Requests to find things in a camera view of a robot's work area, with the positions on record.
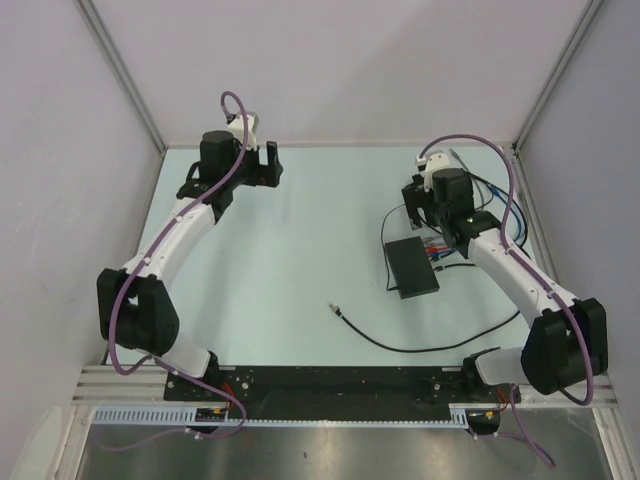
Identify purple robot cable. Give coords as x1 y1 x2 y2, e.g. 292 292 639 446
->
418 133 596 470
94 91 250 454

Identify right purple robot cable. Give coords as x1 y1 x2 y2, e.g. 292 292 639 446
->
418 133 596 470

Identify thin black power cable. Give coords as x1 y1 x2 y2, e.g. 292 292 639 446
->
380 203 407 292

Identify white slotted cable duct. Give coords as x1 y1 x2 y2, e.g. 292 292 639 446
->
93 405 469 429

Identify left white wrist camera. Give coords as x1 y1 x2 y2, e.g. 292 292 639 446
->
227 112 259 151

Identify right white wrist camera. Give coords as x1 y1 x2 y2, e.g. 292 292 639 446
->
415 151 451 191

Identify black network switch box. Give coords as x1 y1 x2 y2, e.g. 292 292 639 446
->
385 236 440 300

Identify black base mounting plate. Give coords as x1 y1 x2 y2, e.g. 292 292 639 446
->
164 365 524 421

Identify aluminium frame rail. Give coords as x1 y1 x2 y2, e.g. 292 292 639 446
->
72 364 174 404

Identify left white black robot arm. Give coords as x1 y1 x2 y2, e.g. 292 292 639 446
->
97 130 283 400

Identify black ethernet cable teal boot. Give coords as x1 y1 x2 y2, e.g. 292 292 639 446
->
434 263 476 272

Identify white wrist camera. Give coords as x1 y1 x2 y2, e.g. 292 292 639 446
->
415 151 451 191
227 112 259 151

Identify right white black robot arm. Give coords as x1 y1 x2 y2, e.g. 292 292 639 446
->
401 167 608 405

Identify loose black ethernet cable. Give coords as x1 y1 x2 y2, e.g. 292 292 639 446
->
327 301 521 354

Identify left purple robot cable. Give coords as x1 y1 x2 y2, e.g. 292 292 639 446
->
94 91 250 454

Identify blue ethernet cable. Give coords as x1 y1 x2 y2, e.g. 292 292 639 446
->
428 183 529 262

